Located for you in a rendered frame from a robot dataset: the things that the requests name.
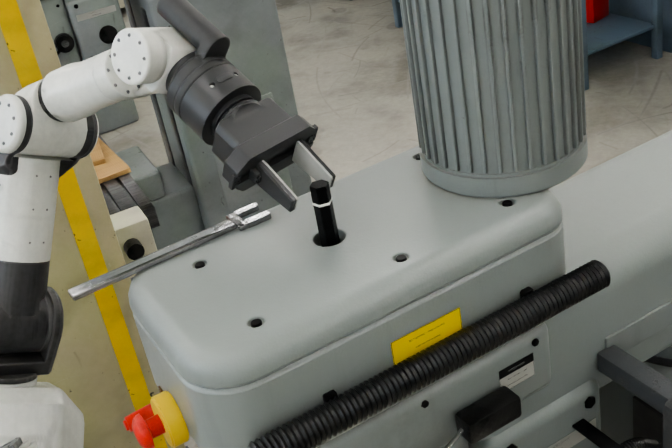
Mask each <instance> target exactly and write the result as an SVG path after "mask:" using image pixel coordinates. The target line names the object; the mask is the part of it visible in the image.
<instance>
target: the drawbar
mask: <svg viewBox="0 0 672 448"><path fill-rule="evenodd" d="M310 192H311V197H312V202H313V203H315V204H318V205H322V204H325V203H329V202H330V200H331V198H332V197H331V192H330V187H329V182H328V181H325V180H322V179H321V180H318V181H314V182H312V183H311V185H310ZM313 207H314V212H315V217H316V222H317V226H318V231H319V236H320V241H321V246H322V247H329V246H334V245H337V244H339V243H340V239H339V234H338V228H337V223H336V218H335V213H334V207H333V202H332V201H331V203H330V205H327V206H324V207H317V206H314V205H313Z"/></svg>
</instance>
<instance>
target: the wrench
mask: <svg viewBox="0 0 672 448"><path fill-rule="evenodd" d="M258 210H259V206H258V204H257V203H255V202H254V203H252V204H250V205H248V206H245V207H243V208H241V209H238V210H236V211H234V213H231V214H229V215H227V216H226V219H227V220H225V221H223V222H220V223H218V224H216V225H214V226H211V227H209V228H207V229H205V230H202V231H200V232H198V233H196V234H193V235H191V236H189V237H186V238H184V239H182V240H180V241H177V242H175V243H173V244H171V245H168V246H166V247H164V248H161V249H159V250H157V251H155V252H152V253H150V254H148V255H146V256H143V257H141V258H139V259H137V260H134V261H132V262H130V263H127V264H125V265H123V266H121V267H118V268H116V269H114V270H112V271H109V272H107V273H105V274H103V275H100V276H98V277H96V278H93V279H91V280H89V281H87V282H84V283H82V284H80V285H78V286H75V287H73V288H71V289H69V290H68V293H69V295H70V296H71V298H72V299H73V300H74V301H76V300H79V299H81V298H83V297H85V296H87V295H90V294H92V293H94V292H96V291H99V290H101V289H103V288H105V287H108V286H110V285H112V284H114V283H116V282H119V281H121V280H123V279H125V278H128V277H130V276H132V275H134V274H137V273H139V272H141V271H143V270H146V269H148V268H150V267H152V266H154V265H157V264H159V263H161V262H163V261H166V260H168V259H170V258H172V257H175V256H177V255H179V254H181V253H184V252H186V251H188V250H190V249H192V248H195V247H197V246H199V245H201V244H204V243H206V242H208V241H210V240H213V239H215V238H217V237H219V236H221V235H224V234H226V233H228V232H230V231H233V230H235V229H236V228H238V229H239V230H240V231H243V230H245V229H247V228H251V227H254V226H256V225H258V224H260V223H262V222H265V221H267V220H269V219H271V213H269V212H268V211H264V212H262V213H260V214H257V215H255V216H253V217H251V218H248V219H246V220H245V221H244V220H243V219H242V218H243V217H245V216H248V215H250V214H252V213H254V212H257V211H258Z"/></svg>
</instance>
